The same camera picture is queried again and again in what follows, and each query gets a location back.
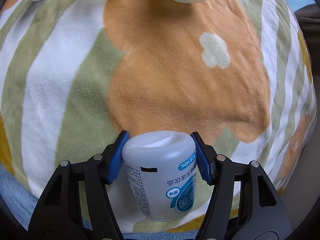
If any striped flower blanket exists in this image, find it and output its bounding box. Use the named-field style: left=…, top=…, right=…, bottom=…
left=0, top=0, right=318, bottom=234

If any white blue-label yogurt bottle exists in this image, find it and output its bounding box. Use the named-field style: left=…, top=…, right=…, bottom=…
left=122, top=131, right=196, bottom=222

